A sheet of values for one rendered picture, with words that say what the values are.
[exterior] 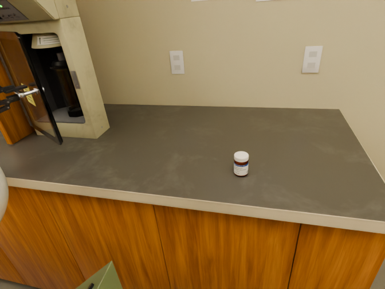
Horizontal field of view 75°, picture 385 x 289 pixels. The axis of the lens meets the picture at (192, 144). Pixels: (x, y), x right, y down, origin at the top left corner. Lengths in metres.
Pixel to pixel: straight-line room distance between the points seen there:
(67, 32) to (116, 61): 0.46
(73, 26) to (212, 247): 0.93
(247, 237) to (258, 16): 0.90
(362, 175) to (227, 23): 0.82
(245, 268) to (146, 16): 1.16
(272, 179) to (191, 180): 0.25
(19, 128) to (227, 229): 1.02
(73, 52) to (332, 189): 0.98
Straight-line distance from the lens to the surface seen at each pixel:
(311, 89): 1.34
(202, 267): 1.04
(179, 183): 0.80
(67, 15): 1.09
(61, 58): 1.21
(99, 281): 0.33
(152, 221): 0.91
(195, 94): 1.37
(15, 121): 1.37
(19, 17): 1.11
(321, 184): 0.84
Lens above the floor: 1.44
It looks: 30 degrees down
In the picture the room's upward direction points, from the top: 5 degrees counter-clockwise
